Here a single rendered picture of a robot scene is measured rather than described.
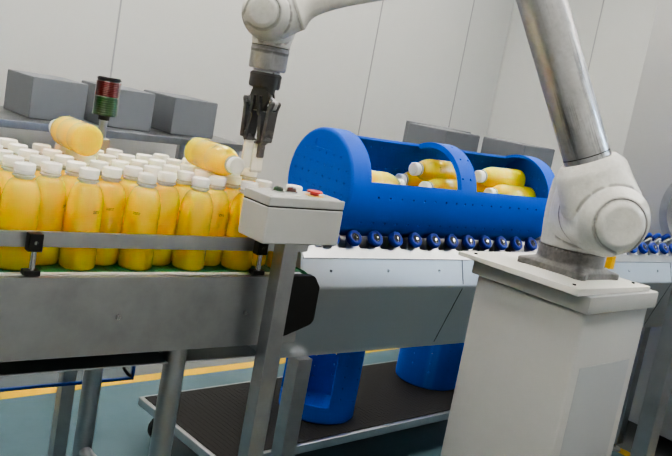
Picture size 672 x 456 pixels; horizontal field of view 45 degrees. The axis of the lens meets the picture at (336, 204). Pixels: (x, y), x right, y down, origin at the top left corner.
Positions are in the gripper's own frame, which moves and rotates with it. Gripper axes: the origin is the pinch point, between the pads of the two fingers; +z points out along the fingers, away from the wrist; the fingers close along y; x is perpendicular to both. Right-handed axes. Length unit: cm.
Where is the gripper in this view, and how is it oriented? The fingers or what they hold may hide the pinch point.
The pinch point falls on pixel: (252, 156)
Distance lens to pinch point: 193.4
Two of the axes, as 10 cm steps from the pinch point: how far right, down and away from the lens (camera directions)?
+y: -5.9, -2.2, 7.7
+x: -7.8, -0.5, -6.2
